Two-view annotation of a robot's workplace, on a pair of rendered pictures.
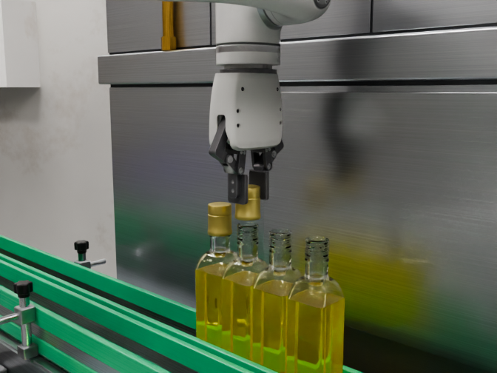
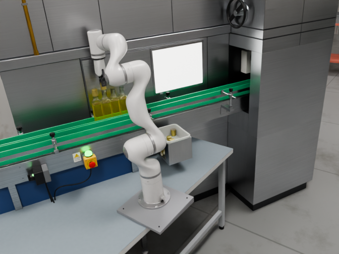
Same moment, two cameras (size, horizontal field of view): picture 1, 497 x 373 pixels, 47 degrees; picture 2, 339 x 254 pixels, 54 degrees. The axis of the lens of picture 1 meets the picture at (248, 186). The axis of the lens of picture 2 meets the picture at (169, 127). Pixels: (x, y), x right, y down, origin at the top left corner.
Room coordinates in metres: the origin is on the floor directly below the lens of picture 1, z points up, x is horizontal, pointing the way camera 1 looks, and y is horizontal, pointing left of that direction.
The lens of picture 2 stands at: (-0.35, 1.69, 1.98)
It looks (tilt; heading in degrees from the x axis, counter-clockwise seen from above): 26 degrees down; 292
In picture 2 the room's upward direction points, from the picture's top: 4 degrees counter-clockwise
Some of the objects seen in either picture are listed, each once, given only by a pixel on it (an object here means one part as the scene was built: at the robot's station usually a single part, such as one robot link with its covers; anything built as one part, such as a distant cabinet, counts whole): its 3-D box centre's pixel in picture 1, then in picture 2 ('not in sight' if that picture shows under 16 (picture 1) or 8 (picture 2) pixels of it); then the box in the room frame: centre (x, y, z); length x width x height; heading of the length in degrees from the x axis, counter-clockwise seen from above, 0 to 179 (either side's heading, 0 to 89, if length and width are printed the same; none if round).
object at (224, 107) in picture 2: not in sight; (228, 102); (0.08, -0.55, 1.07); 0.17 x 0.05 x 0.23; 137
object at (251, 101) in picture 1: (248, 106); (100, 65); (0.76, 0.00, 1.47); 0.10 x 0.07 x 0.11; 137
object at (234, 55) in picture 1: (249, 58); (98, 55); (0.76, 0.00, 1.53); 0.09 x 0.08 x 0.03; 137
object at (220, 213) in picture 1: (220, 218); (95, 92); (0.80, 0.04, 1.31); 0.04 x 0.04 x 0.04
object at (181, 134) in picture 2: not in sight; (172, 138); (0.36, -0.10, 0.97); 0.22 x 0.17 x 0.09; 137
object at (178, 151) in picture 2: not in sight; (170, 142); (0.38, -0.12, 0.92); 0.27 x 0.17 x 0.15; 137
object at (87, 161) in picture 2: not in sight; (90, 161); (0.76, 0.28, 0.96); 0.07 x 0.07 x 0.07; 47
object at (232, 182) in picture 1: (231, 179); (104, 81); (0.74, 0.02, 1.38); 0.03 x 0.03 x 0.07; 47
